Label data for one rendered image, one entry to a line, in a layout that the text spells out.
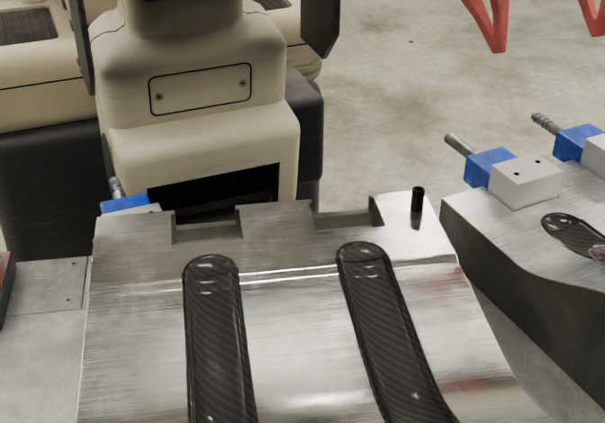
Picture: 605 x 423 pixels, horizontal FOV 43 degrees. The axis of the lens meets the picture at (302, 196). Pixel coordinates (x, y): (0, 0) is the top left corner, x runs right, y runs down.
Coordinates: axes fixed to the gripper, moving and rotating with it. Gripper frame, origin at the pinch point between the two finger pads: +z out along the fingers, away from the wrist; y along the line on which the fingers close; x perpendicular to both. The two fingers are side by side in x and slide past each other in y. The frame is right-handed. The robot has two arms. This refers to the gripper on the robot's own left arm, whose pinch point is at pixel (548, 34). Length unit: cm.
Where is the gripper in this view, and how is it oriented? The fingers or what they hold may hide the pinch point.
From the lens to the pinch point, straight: 66.1
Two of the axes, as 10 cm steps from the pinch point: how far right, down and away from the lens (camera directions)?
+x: -3.3, -0.9, 9.4
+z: 1.6, 9.8, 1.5
